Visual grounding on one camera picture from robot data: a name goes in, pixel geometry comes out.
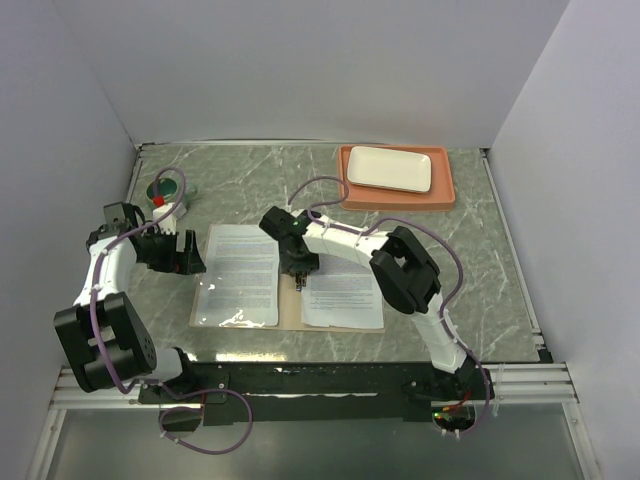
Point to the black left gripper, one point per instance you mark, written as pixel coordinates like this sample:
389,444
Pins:
184,263

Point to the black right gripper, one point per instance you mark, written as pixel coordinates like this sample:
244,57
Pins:
287,265

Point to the brown paper folder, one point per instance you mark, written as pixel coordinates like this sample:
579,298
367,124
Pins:
289,305

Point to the printed paper sheet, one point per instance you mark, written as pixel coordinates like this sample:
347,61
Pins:
342,294
240,286

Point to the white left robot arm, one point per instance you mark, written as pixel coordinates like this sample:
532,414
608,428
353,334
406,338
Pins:
103,337

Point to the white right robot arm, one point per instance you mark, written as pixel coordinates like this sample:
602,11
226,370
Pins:
406,274

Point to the green ceramic cup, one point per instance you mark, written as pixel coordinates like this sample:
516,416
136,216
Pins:
168,188

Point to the terracotta rectangular tray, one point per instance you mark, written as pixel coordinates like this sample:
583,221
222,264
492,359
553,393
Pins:
440,198

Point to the white rectangular plate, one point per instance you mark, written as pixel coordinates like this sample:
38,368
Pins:
389,169

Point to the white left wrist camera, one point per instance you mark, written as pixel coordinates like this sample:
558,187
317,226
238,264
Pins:
165,215

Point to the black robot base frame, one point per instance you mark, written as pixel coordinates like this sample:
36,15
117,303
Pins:
231,392

